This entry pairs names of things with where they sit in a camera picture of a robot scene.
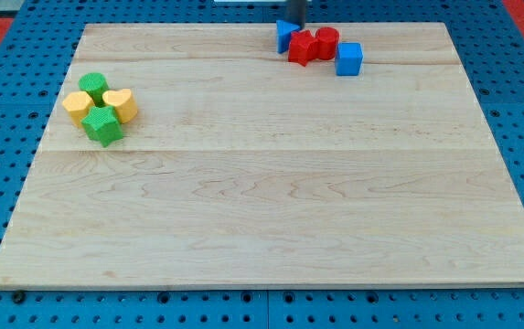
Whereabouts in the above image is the red star block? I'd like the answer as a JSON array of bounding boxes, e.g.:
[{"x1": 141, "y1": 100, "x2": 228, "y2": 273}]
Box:
[{"x1": 288, "y1": 30, "x2": 318, "y2": 67}]

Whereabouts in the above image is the red cylinder block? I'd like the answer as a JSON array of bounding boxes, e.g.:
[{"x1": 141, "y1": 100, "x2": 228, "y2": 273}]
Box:
[{"x1": 315, "y1": 27, "x2": 340, "y2": 60}]

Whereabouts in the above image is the blue triangle block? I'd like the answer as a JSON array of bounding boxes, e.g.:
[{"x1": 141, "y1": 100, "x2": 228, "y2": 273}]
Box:
[{"x1": 276, "y1": 20, "x2": 301, "y2": 54}]

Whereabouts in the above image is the green star block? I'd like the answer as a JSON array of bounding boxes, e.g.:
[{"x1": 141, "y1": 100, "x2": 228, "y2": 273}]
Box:
[{"x1": 81, "y1": 106, "x2": 123, "y2": 147}]

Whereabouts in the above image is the light wooden board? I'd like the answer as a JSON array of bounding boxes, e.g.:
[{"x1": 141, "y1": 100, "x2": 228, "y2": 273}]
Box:
[{"x1": 0, "y1": 23, "x2": 524, "y2": 291}]

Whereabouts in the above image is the blue cube block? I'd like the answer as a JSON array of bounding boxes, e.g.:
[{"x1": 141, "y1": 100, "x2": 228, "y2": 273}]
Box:
[{"x1": 335, "y1": 42, "x2": 363, "y2": 76}]

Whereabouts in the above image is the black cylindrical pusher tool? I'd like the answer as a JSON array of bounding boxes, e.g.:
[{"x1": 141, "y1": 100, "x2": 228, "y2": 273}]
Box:
[{"x1": 284, "y1": 0, "x2": 308, "y2": 27}]

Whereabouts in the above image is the yellow heart block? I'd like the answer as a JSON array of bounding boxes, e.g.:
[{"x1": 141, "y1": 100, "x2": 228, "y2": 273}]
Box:
[{"x1": 102, "y1": 89, "x2": 139, "y2": 123}]

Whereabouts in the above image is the green cylinder block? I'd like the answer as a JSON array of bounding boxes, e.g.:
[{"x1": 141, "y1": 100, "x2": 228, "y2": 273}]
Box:
[{"x1": 78, "y1": 72, "x2": 109, "y2": 107}]

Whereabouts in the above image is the yellow hexagon block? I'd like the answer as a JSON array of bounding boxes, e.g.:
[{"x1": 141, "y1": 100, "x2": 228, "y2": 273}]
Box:
[{"x1": 61, "y1": 91, "x2": 94, "y2": 128}]

